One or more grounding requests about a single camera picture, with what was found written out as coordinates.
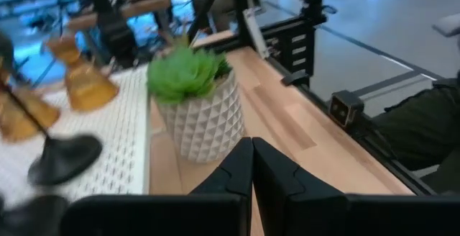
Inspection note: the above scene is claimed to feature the black aluminium table frame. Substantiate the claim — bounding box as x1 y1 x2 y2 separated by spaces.
187 0 438 197

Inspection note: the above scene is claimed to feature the short black candlestick holder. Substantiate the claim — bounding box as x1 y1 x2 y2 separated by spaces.
0 79 104 187

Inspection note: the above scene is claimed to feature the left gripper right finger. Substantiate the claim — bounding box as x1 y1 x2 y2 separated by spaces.
252 137 460 236

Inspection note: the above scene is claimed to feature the medium black candlestick holder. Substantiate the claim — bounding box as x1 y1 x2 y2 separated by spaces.
0 194 70 236

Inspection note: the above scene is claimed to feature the white perforated metal shelf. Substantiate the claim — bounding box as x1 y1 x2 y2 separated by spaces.
0 65 151 208

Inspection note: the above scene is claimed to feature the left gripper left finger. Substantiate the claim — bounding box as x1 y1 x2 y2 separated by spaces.
60 137 254 236

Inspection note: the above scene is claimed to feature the amber glass candle holder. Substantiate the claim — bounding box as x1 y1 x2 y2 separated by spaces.
0 58 62 144
45 34 121 113

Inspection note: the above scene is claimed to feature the succulent plant in white pot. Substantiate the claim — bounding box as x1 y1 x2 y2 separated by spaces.
146 43 247 164

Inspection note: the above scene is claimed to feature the black table-level camera box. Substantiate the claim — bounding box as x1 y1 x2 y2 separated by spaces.
328 89 366 128

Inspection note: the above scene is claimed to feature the person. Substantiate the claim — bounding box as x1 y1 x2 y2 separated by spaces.
372 68 460 196

